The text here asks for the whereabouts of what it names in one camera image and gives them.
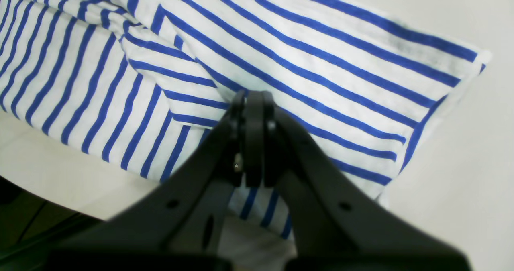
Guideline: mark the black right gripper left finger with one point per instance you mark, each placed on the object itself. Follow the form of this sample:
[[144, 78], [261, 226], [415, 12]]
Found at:
[[177, 227]]

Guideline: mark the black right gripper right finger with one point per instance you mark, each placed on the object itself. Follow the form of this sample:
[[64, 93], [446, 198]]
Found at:
[[336, 226]]

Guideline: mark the blue white striped T-shirt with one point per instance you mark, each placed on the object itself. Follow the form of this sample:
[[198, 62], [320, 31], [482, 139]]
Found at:
[[140, 83]]

